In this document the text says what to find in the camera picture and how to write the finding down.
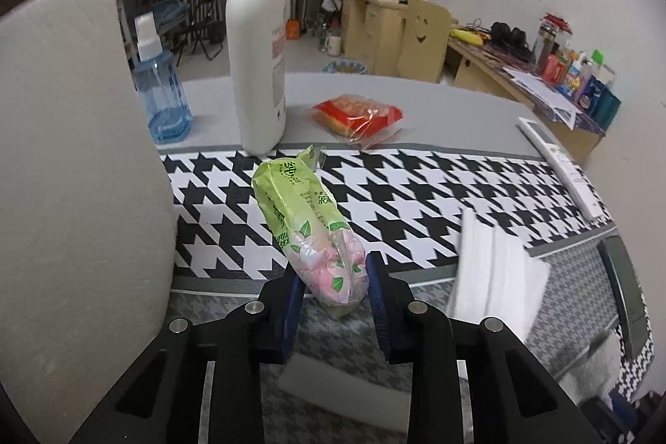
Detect white tissues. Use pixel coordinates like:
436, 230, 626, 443
446, 207, 551, 335

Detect wooden desk with drawers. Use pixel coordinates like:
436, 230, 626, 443
335, 0, 412, 75

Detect green tissue packet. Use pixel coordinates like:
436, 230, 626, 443
251, 143, 368, 318

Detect group of toiletry bottles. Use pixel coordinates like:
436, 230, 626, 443
531, 12, 622, 130

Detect black headphones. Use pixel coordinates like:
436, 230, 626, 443
489, 22, 537, 60

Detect wooden desk with patterned cloth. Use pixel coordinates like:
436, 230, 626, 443
447, 30, 607, 164

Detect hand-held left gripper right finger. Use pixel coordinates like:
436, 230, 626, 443
364, 253, 595, 444

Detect white foam box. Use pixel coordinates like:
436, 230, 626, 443
0, 0, 178, 444

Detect wooden smiley chair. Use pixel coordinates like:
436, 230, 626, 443
398, 0, 452, 83

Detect red snack packet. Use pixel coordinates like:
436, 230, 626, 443
311, 94, 404, 151

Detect blue checked bedding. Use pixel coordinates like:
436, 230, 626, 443
156, 0, 188, 26

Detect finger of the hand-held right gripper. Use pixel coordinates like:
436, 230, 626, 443
597, 235, 654, 362

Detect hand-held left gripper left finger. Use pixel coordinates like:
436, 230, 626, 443
72, 266, 308, 444

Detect blue spray bottle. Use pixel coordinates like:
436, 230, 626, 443
132, 13, 193, 144

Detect black folding chair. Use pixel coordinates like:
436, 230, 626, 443
184, 0, 224, 60

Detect grey sock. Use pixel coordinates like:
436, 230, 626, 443
559, 330, 625, 403

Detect houndstooth table mat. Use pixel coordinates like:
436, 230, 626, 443
156, 145, 656, 444

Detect blue floor basin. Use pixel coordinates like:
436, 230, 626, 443
323, 60, 368, 75

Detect white red-pump lotion bottle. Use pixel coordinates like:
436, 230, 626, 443
215, 0, 289, 156

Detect white remote control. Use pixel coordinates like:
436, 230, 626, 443
517, 117, 607, 222

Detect white paper sheets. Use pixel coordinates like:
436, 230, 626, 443
502, 67, 586, 130

